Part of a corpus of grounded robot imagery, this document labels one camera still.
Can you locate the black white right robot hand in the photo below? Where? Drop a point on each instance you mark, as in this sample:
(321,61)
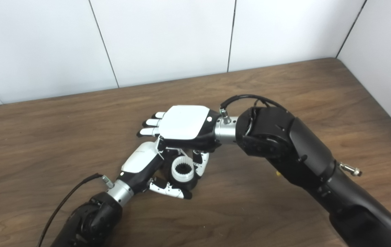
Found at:
(183,121)

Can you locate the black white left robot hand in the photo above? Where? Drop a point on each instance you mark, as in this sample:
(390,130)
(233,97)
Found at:
(138,161)

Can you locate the round black gear part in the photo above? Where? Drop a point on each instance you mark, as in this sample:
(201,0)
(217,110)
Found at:
(182,168)

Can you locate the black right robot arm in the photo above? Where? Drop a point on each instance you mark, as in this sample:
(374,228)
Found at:
(284,137)

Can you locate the silver round connector plug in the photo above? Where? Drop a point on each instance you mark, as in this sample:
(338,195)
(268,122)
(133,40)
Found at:
(349,168)

